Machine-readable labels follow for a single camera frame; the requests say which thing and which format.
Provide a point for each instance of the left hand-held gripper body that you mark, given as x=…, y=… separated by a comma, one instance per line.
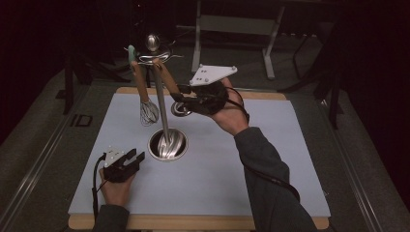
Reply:
x=121, y=170

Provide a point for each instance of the steel utensil rack stand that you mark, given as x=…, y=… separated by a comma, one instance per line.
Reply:
x=162, y=106

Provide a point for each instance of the grey metal stand frame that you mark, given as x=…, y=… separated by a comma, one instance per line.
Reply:
x=237, y=24

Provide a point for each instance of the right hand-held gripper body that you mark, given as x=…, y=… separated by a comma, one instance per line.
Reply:
x=209, y=98

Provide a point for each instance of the person's right hand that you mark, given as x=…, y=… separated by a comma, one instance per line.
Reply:
x=232, y=117

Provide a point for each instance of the person's left hand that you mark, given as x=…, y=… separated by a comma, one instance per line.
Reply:
x=116, y=193

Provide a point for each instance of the black metal stand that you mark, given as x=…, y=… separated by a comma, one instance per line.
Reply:
x=335, y=106
x=68, y=90

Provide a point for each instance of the black floor socket box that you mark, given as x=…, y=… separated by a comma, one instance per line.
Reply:
x=82, y=120

